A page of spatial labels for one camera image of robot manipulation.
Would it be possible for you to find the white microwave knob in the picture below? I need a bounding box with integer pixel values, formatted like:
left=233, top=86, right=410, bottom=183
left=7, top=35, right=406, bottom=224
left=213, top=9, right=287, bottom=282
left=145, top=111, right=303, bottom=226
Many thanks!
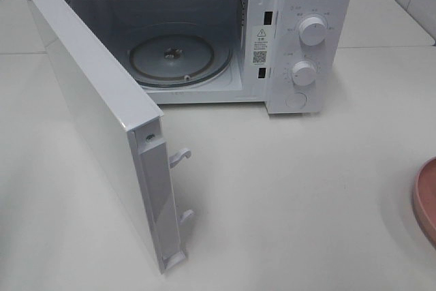
left=298, top=14, right=328, bottom=46
left=291, top=61, right=317, bottom=87

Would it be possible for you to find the white microwave door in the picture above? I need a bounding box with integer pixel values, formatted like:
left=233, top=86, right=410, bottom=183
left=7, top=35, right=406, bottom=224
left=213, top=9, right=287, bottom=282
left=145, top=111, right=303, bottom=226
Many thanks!
left=28, top=0, right=193, bottom=272

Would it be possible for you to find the white microwave oven body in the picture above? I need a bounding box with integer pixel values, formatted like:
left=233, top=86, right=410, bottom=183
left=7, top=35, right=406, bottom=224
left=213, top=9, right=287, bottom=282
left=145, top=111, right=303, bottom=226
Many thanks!
left=65, top=0, right=349, bottom=114

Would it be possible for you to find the glass microwave turntable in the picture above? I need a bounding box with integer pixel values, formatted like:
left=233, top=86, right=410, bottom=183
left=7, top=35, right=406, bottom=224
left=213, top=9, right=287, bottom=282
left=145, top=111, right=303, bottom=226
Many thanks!
left=128, top=22, right=233, bottom=89

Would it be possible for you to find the round white door button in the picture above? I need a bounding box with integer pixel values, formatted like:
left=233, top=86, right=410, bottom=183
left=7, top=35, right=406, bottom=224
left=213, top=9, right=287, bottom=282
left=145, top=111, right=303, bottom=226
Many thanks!
left=285, top=93, right=307, bottom=110

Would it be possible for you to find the pink round plate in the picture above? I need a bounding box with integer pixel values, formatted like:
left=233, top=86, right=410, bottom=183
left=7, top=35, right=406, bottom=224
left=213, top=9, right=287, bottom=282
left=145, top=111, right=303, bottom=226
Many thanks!
left=412, top=158, right=435, bottom=247

